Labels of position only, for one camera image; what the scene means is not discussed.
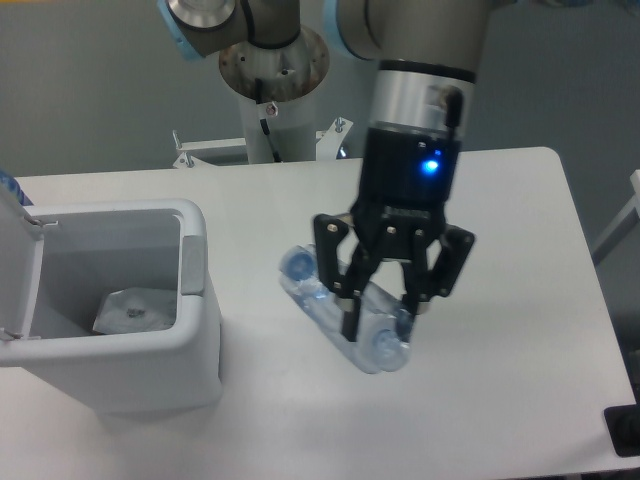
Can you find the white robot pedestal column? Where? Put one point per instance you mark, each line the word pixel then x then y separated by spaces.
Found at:
pixel 276 88

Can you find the white plastic wrapper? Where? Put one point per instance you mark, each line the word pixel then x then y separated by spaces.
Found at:
pixel 136 310

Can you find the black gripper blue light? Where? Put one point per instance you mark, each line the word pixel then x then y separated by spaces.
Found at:
pixel 398 214

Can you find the white plastic trash can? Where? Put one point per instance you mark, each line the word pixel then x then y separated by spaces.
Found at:
pixel 91 250

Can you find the clear crushed plastic bottle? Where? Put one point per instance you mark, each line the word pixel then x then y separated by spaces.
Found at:
pixel 378 347

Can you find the blue object behind lid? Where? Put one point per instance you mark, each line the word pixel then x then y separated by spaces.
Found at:
pixel 14 188

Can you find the white frame at right edge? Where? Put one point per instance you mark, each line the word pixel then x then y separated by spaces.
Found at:
pixel 620 226

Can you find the black clamp at table edge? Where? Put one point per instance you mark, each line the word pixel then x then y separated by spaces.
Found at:
pixel 623 425

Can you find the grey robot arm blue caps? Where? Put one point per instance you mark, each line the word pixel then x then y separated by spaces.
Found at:
pixel 428 54

